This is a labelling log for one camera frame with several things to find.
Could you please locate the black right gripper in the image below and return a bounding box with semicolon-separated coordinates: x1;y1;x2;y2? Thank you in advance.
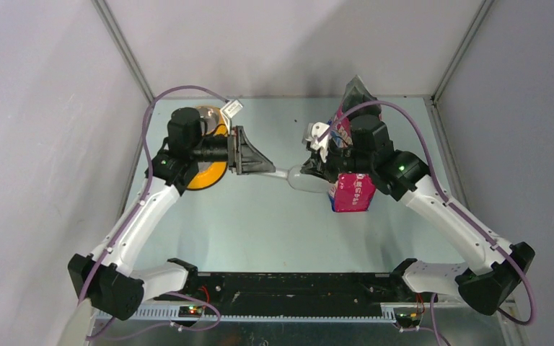
301;138;374;184

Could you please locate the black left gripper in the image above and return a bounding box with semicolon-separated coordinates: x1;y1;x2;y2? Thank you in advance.
190;126;276;175

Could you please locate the pink blue pet food bag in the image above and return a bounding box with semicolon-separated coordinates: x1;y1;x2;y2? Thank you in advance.
328;75;382;213

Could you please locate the clear plastic scoop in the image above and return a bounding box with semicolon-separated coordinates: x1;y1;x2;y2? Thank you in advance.
260;165;333;194

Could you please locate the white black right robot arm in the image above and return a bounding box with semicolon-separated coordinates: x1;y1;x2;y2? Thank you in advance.
302;115;535;316

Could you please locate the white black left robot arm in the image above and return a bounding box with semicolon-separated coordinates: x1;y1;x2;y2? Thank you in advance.
68;107;276;321

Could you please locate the yellow double pet bowl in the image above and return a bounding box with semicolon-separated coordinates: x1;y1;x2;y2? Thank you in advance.
188;106;229;191

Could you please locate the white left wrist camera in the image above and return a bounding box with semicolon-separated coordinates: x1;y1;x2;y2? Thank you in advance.
220;99;243;120

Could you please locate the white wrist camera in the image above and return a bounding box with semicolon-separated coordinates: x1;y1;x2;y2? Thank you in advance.
220;99;243;120
302;122;330;163

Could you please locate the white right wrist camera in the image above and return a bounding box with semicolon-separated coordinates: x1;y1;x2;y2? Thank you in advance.
302;122;330;163

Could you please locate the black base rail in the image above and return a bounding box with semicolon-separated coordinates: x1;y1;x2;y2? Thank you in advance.
181;272;431;318

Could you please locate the aluminium frame rail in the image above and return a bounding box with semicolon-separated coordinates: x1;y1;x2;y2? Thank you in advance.
82;272;517;323

